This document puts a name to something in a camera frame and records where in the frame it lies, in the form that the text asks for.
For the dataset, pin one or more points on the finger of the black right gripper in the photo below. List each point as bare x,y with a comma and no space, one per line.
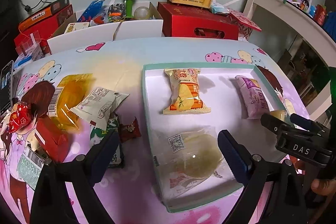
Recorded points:
274,124
309,125

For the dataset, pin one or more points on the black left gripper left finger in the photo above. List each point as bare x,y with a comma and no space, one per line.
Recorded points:
51,201

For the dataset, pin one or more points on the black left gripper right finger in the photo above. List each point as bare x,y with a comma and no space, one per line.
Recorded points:
285,202

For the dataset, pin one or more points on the purple snack packet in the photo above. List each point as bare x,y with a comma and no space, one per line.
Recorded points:
254,99

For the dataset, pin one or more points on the green teal snack packet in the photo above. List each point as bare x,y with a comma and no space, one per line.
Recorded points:
30,166

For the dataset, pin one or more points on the dark red snack packet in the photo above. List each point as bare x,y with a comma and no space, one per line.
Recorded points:
53,140

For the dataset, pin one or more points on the white green drink pouch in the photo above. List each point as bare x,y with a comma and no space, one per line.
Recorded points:
108,137

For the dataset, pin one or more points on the clear round bun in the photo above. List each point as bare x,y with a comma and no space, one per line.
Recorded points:
186,159

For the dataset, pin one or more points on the yellow egg roll snack packet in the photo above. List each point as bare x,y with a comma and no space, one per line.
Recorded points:
185,94

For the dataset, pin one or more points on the red patterned snack packet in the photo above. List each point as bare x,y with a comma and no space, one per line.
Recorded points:
22,119

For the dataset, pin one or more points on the beige label snack packet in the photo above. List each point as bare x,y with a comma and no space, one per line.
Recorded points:
97,107

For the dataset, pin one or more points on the orange transparent snack packet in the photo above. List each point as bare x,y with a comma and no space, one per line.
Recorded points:
71,90

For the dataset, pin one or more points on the person's hand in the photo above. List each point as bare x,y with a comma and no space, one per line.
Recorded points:
324,187

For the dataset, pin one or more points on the cartoon printed tablecloth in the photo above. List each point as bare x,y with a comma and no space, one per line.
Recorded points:
128,193

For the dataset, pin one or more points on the teal white tray box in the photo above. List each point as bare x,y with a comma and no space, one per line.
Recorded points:
219,92

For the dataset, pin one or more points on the small red candy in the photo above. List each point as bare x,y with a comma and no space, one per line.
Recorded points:
129,131

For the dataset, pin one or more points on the red patterned bag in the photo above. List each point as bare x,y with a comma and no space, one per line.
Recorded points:
245,25

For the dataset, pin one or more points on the white shelf unit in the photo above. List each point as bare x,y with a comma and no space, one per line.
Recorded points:
308,29

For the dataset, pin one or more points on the smartphone on stand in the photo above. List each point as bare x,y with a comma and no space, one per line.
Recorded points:
6,87

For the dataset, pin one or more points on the large red gift box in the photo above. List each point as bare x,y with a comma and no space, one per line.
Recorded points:
193,22

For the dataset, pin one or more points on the clear acrylic holder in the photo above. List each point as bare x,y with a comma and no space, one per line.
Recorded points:
29,46

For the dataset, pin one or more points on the white cardboard box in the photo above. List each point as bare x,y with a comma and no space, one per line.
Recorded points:
133,29

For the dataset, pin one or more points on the red box left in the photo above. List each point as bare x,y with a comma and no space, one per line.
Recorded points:
45,28

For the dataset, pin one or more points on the clear ball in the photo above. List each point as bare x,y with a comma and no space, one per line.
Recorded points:
142,13

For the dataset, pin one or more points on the orange black box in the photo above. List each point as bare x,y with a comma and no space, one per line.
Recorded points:
42,14

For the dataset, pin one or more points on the colourful toy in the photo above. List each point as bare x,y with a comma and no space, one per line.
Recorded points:
116,12

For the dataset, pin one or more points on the blue bead bottle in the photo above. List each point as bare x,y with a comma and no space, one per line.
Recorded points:
91,11

